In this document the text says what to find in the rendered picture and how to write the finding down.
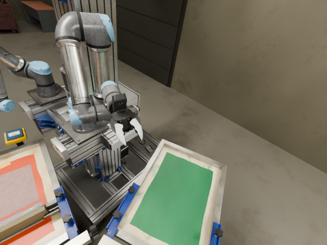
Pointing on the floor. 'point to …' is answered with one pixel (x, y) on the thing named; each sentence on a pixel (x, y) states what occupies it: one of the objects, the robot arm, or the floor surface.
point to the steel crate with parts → (7, 17)
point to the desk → (40, 15)
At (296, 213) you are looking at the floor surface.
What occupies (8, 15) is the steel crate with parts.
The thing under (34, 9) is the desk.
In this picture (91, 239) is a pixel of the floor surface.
